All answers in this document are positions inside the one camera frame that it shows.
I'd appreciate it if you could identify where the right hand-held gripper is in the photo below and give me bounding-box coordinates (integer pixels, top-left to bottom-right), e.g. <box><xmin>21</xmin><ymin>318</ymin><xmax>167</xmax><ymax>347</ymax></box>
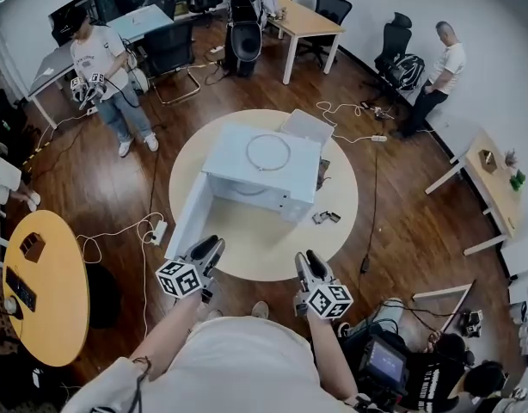
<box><xmin>292</xmin><ymin>250</ymin><xmax>354</xmax><ymax>320</ymax></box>

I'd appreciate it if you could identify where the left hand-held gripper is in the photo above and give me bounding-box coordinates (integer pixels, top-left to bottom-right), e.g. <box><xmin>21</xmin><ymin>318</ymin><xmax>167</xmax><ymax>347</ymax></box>
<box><xmin>155</xmin><ymin>235</ymin><xmax>227</xmax><ymax>305</ymax></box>

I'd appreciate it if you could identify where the person's right forearm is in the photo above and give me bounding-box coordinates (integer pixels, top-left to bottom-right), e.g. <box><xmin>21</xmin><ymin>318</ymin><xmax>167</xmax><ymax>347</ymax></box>
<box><xmin>306</xmin><ymin>314</ymin><xmax>360</xmax><ymax>400</ymax></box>

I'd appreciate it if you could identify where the person's left forearm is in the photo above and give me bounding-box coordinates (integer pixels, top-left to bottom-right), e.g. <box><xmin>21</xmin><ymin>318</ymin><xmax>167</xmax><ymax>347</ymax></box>
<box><xmin>126</xmin><ymin>293</ymin><xmax>205</xmax><ymax>380</ymax></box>

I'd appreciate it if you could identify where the white microwave oven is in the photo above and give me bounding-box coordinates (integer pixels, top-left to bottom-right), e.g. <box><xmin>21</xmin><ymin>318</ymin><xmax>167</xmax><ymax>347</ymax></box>
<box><xmin>164</xmin><ymin>121</ymin><xmax>323</xmax><ymax>261</ymax></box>

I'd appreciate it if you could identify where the person's white shirt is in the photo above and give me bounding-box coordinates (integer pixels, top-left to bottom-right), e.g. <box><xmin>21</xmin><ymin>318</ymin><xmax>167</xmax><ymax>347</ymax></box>
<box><xmin>61</xmin><ymin>316</ymin><xmax>359</xmax><ymax>413</ymax></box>

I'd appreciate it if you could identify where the white plastic tray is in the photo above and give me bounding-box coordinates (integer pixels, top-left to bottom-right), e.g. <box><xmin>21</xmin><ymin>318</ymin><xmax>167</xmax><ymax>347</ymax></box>
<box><xmin>279</xmin><ymin>108</ymin><xmax>335</xmax><ymax>144</ymax></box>

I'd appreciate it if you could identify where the round orange table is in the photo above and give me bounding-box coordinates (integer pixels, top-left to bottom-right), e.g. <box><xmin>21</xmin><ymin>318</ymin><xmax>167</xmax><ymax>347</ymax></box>
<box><xmin>2</xmin><ymin>209</ymin><xmax>122</xmax><ymax>368</ymax></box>

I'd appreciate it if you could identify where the small circuit board gadget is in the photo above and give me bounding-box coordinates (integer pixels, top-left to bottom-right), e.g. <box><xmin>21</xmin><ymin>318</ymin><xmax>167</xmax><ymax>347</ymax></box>
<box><xmin>360</xmin><ymin>100</ymin><xmax>396</xmax><ymax>122</ymax></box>

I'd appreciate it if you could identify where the wooden desk organizer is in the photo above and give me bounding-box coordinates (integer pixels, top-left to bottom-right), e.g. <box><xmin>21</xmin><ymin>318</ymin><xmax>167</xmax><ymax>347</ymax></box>
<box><xmin>18</xmin><ymin>231</ymin><xmax>47</xmax><ymax>262</ymax></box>

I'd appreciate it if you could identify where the black keyboard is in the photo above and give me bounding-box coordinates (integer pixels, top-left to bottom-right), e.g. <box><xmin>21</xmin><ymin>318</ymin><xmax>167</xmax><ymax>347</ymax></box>
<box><xmin>4</xmin><ymin>267</ymin><xmax>38</xmax><ymax>313</ymax></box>

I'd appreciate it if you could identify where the black desk lamp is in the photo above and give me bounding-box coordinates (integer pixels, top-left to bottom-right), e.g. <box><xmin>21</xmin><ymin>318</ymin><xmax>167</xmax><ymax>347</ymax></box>
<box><xmin>0</xmin><ymin>294</ymin><xmax>25</xmax><ymax>323</ymax></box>

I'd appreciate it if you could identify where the yellow black tape strip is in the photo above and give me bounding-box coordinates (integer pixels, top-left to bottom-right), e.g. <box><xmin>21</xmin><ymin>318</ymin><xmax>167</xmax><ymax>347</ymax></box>
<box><xmin>21</xmin><ymin>142</ymin><xmax>52</xmax><ymax>171</ymax></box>

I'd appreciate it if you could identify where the black cantilever chair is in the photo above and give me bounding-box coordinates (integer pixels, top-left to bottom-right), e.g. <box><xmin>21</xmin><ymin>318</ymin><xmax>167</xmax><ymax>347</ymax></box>
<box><xmin>142</xmin><ymin>22</ymin><xmax>203</xmax><ymax>106</ymax></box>

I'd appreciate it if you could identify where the wooden hexagon holder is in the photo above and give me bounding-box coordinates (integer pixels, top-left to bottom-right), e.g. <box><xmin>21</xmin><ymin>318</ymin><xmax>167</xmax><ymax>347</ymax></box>
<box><xmin>478</xmin><ymin>149</ymin><xmax>498</xmax><ymax>174</ymax></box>

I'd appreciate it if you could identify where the black shell chair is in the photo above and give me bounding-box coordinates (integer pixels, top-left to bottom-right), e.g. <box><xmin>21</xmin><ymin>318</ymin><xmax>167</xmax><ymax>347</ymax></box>
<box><xmin>224</xmin><ymin>0</ymin><xmax>266</xmax><ymax>78</ymax></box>

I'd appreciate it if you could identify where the black backpack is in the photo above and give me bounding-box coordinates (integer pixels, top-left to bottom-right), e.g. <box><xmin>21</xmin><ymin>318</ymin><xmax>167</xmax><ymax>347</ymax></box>
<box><xmin>390</xmin><ymin>52</ymin><xmax>427</xmax><ymax>92</ymax></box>

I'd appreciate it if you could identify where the small green plant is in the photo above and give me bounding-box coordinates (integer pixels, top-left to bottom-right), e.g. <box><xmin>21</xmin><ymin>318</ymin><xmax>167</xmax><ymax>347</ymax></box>
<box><xmin>502</xmin><ymin>148</ymin><xmax>527</xmax><ymax>193</ymax></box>

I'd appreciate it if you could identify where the light blue desk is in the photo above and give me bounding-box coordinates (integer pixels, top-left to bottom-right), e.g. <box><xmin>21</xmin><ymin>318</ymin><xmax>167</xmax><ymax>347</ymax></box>
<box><xmin>104</xmin><ymin>4</ymin><xmax>177</xmax><ymax>45</ymax></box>

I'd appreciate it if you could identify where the wooden top desk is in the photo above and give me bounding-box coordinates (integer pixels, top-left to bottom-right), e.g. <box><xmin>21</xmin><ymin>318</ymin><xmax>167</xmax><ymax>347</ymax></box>
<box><xmin>266</xmin><ymin>0</ymin><xmax>347</xmax><ymax>86</ymax></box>

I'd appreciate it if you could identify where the black power cord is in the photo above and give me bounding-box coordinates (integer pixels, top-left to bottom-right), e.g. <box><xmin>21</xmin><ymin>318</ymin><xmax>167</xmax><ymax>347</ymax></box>
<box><xmin>359</xmin><ymin>148</ymin><xmax>379</xmax><ymax>274</ymax></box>

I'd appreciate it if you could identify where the long white cable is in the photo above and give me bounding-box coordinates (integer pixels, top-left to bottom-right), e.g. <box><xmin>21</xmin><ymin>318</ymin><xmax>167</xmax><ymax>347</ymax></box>
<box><xmin>77</xmin><ymin>212</ymin><xmax>166</xmax><ymax>343</ymax></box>

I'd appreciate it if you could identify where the metal roller ring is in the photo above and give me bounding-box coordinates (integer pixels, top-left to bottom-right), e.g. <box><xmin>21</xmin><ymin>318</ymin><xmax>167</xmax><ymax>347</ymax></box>
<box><xmin>245</xmin><ymin>134</ymin><xmax>292</xmax><ymax>172</ymax></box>

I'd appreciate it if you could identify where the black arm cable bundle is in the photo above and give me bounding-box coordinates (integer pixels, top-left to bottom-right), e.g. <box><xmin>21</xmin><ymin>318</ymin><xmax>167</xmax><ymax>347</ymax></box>
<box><xmin>128</xmin><ymin>355</ymin><xmax>156</xmax><ymax>413</ymax></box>

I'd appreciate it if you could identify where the white frame wooden desk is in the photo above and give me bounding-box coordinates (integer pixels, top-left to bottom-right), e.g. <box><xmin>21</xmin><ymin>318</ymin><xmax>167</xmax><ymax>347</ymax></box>
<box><xmin>425</xmin><ymin>129</ymin><xmax>524</xmax><ymax>256</ymax></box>

